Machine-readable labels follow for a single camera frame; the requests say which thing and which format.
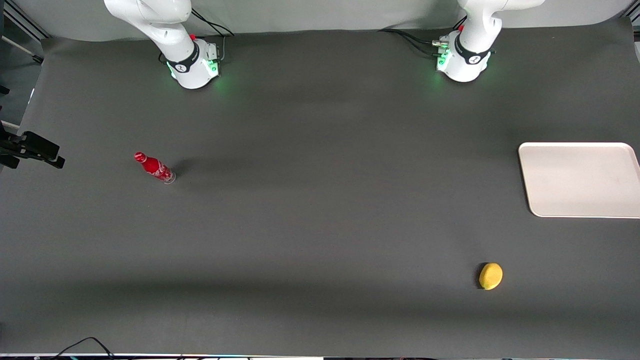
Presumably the cream plastic tray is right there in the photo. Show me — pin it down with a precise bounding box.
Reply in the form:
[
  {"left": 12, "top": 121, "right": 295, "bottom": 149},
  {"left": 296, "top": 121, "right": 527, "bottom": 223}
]
[{"left": 518, "top": 141, "right": 640, "bottom": 219}]

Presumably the red soda bottle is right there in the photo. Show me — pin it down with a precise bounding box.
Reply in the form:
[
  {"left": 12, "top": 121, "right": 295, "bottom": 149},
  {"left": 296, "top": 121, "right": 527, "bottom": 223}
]
[{"left": 133, "top": 151, "right": 177, "bottom": 185}]

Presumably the dark grey table cloth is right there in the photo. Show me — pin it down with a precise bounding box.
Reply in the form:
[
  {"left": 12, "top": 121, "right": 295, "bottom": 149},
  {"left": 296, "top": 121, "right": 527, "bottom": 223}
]
[{"left": 0, "top": 17, "right": 640, "bottom": 360}]

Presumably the yellow lemon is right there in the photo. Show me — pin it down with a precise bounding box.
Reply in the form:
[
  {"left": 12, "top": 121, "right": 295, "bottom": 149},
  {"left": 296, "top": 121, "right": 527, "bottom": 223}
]
[{"left": 478, "top": 262, "right": 504, "bottom": 291}]

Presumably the aluminium frame profile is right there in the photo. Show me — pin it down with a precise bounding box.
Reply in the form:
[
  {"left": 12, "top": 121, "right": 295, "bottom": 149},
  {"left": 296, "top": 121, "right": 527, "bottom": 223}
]
[{"left": 0, "top": 0, "right": 52, "bottom": 66}]

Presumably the black cable at table edge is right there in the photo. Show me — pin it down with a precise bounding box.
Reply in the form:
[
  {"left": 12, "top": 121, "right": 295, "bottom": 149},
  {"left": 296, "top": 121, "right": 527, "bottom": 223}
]
[{"left": 49, "top": 336, "right": 117, "bottom": 360}]

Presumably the black cable at arm base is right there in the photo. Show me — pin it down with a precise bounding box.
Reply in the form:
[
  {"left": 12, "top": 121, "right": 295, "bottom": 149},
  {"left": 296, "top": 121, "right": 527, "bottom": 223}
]
[
  {"left": 191, "top": 8, "right": 235, "bottom": 37},
  {"left": 378, "top": 28, "right": 442, "bottom": 47},
  {"left": 400, "top": 32, "right": 443, "bottom": 57}
]

